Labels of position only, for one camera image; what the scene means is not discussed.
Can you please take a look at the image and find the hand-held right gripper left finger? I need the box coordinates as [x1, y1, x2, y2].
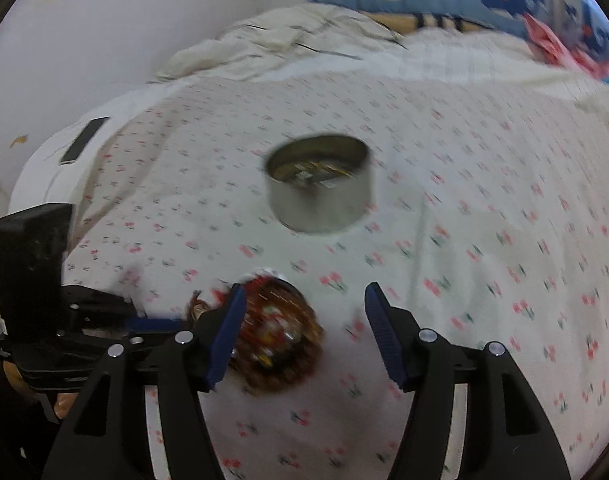
[40, 282, 248, 480]

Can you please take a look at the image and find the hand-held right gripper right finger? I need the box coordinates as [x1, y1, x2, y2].
[363, 281, 573, 480]

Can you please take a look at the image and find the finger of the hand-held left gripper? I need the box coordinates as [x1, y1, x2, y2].
[62, 284, 149, 322]
[59, 317, 194, 346]

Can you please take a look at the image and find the brown bead bracelet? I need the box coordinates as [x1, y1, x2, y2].
[187, 269, 326, 397]

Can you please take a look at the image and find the round metal tin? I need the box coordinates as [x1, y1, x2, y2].
[262, 132, 373, 235]

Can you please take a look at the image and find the person's left hand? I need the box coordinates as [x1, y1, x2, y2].
[53, 394, 81, 420]

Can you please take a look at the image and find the white bed sheet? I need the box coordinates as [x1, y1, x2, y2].
[8, 89, 152, 243]

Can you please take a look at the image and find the black smartphone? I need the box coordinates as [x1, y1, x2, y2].
[59, 116, 110, 165]

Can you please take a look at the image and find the cherry print bed sheet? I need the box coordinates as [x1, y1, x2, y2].
[59, 67, 609, 480]

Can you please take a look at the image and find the white striped duvet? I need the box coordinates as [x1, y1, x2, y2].
[154, 4, 609, 111]

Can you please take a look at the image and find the striped pillow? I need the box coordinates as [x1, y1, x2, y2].
[365, 10, 528, 37]

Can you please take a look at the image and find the pink cloth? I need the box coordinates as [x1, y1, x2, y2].
[522, 14, 609, 80]

